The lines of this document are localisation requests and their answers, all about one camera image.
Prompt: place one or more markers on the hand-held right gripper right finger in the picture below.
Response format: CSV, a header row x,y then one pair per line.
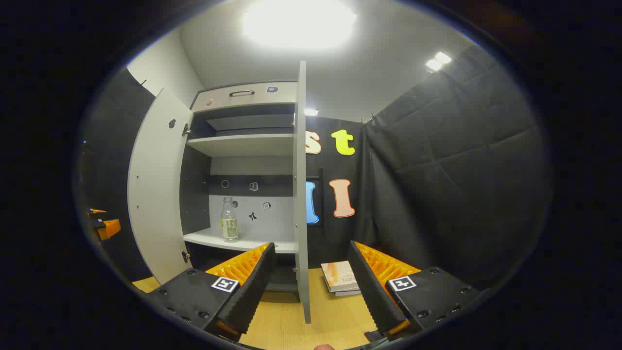
x,y
371,291

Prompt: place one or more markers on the black backdrop cloth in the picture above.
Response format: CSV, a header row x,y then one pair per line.
x,y
461,170

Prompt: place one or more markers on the clear plastic bottle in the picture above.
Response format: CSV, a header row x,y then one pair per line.
x,y
229,223

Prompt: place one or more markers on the white and orange book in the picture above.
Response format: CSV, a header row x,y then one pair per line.
x,y
339,276

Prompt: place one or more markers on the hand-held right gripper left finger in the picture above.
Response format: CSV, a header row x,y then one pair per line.
x,y
252,291

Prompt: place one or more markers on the small ceiling light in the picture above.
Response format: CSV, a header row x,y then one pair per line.
x,y
438,61
311,112

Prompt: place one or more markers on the grey cabinet door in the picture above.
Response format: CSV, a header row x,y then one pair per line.
x,y
302,194
155,194

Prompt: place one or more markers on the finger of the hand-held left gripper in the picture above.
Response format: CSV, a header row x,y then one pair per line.
x,y
111,228
97,212

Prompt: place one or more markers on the large ceiling light panel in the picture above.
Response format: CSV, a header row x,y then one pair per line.
x,y
299,22

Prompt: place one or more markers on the grey cabinet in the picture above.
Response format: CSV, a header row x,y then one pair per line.
x,y
243,145

